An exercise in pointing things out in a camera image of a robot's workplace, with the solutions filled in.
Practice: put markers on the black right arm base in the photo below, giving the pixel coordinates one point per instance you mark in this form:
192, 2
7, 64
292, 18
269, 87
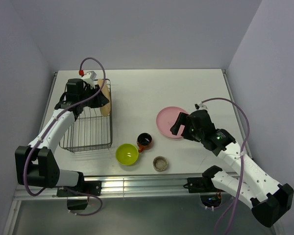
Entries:
198, 184

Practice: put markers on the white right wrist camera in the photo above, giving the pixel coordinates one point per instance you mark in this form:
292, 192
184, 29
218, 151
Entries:
200, 106

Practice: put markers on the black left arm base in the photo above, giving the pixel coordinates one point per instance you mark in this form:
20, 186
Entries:
86, 188

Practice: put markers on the pink plastic plate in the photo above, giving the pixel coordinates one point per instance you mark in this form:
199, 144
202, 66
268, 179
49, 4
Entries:
166, 119

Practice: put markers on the orange mug dark inside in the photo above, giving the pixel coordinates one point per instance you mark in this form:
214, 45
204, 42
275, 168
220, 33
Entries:
144, 142

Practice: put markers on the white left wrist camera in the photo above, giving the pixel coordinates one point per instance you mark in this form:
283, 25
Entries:
90, 76

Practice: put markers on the black wire dish rack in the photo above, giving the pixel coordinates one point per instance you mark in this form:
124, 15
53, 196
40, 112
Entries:
90, 131

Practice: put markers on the yellow plastic plate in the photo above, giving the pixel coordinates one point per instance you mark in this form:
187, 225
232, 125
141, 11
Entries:
105, 110

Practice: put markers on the small speckled beige dish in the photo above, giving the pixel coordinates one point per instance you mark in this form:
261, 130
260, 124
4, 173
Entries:
160, 163

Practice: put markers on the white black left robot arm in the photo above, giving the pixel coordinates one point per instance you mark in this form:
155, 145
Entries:
35, 163

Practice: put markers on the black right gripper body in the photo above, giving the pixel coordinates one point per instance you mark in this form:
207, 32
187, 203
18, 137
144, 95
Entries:
191, 133

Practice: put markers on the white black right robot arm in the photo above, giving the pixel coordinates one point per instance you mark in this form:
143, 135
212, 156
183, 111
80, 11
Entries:
268, 199

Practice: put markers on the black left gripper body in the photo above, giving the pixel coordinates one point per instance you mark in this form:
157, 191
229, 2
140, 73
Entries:
88, 91

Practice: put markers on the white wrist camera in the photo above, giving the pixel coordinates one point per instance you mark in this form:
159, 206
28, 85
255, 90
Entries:
90, 76
200, 106

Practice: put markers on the aluminium mounting rail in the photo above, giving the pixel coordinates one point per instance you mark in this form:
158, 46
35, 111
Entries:
143, 185

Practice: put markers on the lime green bowl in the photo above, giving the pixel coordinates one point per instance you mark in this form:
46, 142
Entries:
127, 154

